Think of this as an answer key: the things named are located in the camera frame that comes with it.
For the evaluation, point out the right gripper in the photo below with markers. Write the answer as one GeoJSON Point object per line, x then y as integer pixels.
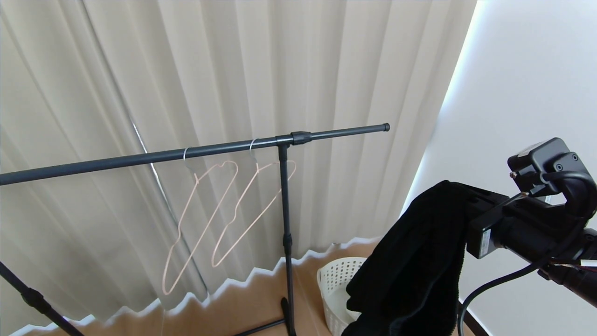
{"type": "Point", "coordinates": [527, 228]}

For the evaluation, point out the black shorts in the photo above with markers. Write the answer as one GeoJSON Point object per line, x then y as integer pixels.
{"type": "Point", "coordinates": [410, 270]}

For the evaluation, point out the pink clothes hanger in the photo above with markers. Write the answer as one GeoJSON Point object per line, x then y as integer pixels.
{"type": "Point", "coordinates": [163, 284]}
{"type": "Point", "coordinates": [213, 259]}

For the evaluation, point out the white laundry basket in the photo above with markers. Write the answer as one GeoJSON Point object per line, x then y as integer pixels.
{"type": "Point", "coordinates": [336, 280]}

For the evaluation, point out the black clothes rack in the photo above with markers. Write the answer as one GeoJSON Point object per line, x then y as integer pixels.
{"type": "Point", "coordinates": [140, 158]}

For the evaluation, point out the beige curtain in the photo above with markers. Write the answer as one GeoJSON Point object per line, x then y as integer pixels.
{"type": "Point", "coordinates": [326, 70]}

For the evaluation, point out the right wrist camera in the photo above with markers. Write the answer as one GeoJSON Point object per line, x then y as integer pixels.
{"type": "Point", "coordinates": [545, 158]}

